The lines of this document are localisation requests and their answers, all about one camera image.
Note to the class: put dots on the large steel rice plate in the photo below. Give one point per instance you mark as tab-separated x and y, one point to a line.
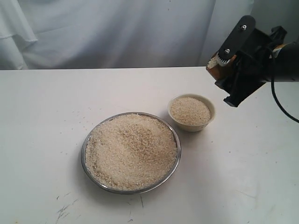
131	153

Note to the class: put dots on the white backdrop cloth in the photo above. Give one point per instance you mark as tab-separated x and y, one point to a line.
84	34

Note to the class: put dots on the cream ceramic rice bowl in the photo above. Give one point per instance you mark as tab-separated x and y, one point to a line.
191	112

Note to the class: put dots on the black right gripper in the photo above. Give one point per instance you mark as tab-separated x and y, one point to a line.
239	91

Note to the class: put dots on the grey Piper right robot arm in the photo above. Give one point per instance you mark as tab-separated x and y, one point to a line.
292	54

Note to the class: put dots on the brown wooden cup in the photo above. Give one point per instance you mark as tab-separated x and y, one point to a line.
265	62

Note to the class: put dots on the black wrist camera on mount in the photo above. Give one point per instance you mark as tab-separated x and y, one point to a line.
244	37

